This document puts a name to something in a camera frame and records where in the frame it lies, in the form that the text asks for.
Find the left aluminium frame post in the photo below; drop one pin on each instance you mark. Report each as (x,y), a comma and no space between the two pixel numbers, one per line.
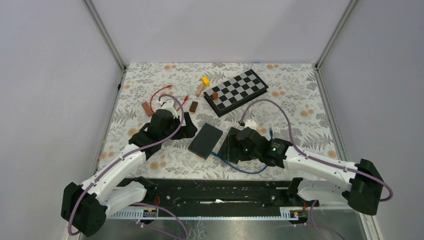
(92,10)

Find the black network switch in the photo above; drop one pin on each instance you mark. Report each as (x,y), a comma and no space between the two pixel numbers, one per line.
(186,131)
(204,142)

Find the reddish brown wooden block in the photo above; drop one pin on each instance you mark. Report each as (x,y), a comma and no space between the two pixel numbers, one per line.
(147,109)

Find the floral table mat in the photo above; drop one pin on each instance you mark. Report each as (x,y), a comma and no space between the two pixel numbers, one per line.
(292,106)

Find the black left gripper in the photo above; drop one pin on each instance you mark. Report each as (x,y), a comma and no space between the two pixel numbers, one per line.
(177,121)

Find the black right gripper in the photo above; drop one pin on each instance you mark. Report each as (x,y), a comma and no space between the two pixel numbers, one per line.
(232,142)

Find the yellow block near chessboard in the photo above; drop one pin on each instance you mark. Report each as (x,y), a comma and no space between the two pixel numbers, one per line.
(206,81)

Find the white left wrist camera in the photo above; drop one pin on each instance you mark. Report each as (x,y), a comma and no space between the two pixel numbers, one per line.
(169,105)

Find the aluminium frame post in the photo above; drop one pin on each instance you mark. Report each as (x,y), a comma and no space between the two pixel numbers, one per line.
(339,27)
(92,10)

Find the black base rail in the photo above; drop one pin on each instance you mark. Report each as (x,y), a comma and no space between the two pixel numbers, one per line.
(221,198)

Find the right aluminium frame post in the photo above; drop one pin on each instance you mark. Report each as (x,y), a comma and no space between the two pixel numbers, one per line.
(339,27)

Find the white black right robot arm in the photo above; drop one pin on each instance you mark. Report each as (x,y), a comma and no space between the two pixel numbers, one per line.
(358,185)

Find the brown round chess piece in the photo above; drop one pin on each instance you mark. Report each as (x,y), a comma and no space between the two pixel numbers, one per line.
(215,96)

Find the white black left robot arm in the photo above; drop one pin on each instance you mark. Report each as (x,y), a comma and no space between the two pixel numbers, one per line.
(86,206)

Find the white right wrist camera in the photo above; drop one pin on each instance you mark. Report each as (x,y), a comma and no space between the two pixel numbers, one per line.
(248,123)

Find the black white chessboard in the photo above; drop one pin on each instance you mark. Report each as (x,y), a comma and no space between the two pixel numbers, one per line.
(235,92)

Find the dark brown wooden block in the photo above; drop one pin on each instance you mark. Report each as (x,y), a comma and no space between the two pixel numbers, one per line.
(193,106)

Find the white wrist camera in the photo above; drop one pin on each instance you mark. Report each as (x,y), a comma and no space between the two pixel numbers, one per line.
(169,105)
(248,123)

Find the light wooden block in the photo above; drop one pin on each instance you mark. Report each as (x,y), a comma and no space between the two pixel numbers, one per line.
(200,89)

